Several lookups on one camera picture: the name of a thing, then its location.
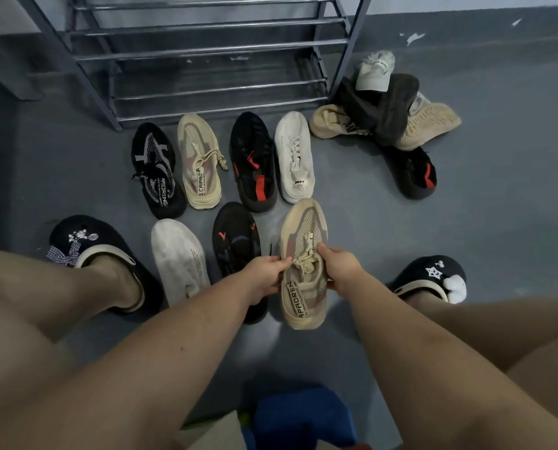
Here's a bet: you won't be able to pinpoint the person's left hand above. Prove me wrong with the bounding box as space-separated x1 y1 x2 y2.
239 255 293 306

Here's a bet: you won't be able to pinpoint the person's right hand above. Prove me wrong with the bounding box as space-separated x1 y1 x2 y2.
317 242 369 301

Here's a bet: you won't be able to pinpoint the black sneaker orange marks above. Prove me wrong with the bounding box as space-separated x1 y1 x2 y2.
375 73 420 147
211 201 269 326

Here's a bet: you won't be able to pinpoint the black sneaker red stripe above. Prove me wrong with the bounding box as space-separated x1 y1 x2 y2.
228 111 279 214
384 144 438 201

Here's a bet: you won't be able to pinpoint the black white patterned sneaker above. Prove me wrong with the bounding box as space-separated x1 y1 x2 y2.
131 122 188 220
334 77 383 134

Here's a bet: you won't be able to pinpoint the grey metal shoe rack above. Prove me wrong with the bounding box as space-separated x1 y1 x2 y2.
14 0 373 132

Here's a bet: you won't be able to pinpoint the person's left forearm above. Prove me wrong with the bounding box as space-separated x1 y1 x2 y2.
6 276 256 450

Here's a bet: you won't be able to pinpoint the person's right forearm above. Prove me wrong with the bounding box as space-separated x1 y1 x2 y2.
344 281 558 450

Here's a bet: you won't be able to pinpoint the person's right black clog slipper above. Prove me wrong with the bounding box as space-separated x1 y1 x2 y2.
386 255 468 305

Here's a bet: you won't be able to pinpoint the person's black clog slipper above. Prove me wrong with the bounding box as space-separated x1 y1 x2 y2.
386 255 468 305
46 214 164 316

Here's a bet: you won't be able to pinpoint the person's cream shirt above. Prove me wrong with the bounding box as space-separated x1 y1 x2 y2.
175 409 247 450

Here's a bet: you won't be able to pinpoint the person's left black clog slipper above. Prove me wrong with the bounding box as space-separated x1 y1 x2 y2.
46 214 164 316

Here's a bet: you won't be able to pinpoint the person's right leg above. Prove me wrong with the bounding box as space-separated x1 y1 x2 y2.
403 292 558 432

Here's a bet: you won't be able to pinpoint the person's leg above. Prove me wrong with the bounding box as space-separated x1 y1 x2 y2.
403 292 558 432
0 246 144 450

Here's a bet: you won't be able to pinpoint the person's left leg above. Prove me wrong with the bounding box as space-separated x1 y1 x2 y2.
0 246 144 450

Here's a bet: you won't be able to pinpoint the grey metal bench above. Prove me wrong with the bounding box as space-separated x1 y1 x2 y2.
0 22 43 101

